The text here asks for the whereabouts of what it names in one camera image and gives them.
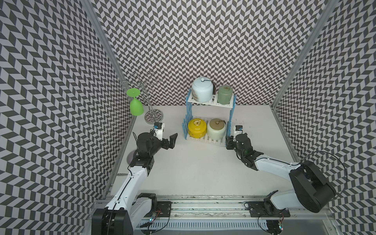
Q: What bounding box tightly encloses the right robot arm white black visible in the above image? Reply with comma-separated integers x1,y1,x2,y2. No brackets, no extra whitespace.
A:
226,133,337,216

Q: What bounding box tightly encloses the aluminium corner post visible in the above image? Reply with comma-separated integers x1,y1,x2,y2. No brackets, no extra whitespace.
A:
271,0,339,110
80,0,139,118

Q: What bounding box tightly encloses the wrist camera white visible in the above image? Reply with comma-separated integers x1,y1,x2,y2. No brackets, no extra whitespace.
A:
233,125,243,138
153,122,165,141

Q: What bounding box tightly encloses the aluminium corner post right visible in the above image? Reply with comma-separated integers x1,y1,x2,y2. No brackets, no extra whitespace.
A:
271,0,339,110

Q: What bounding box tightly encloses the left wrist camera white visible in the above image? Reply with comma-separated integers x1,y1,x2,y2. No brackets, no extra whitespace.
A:
153,122,165,141

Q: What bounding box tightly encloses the green plastic wine glass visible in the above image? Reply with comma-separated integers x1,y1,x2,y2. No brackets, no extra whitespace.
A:
126,88,144,116

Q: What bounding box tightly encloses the grey round coaster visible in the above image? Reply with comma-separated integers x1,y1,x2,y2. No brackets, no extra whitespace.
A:
126,149,137,165

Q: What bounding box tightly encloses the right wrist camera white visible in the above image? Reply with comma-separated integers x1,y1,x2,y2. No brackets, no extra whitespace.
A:
233,125,243,138

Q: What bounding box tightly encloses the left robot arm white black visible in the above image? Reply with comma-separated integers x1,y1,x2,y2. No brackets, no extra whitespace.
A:
91,132,178,235

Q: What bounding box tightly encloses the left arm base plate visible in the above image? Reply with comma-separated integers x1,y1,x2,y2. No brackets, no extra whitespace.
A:
151,201,172,218

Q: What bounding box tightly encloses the cream tea canister tan lid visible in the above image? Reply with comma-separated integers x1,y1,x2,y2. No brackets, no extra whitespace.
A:
207,118,226,141

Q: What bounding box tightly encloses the yellow ceramic tea canister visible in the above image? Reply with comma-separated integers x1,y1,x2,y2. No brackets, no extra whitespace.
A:
188,118,207,139

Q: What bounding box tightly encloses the chrome wire glass stand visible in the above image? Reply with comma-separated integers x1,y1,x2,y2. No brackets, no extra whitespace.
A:
128,71,164,125

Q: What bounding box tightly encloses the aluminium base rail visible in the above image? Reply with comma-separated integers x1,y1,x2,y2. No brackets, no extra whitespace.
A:
149,195,341,235

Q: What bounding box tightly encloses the blue white slatted shelf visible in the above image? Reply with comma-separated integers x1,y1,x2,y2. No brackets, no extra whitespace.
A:
182,89,237,147

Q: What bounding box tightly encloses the green small tea canister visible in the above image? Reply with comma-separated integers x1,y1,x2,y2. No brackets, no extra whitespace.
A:
217,85,233,105

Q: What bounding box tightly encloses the aluminium corner post left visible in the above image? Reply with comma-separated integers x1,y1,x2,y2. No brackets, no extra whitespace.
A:
80,0,139,118

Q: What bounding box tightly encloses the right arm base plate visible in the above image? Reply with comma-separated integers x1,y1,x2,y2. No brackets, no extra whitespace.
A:
244,201,291,218

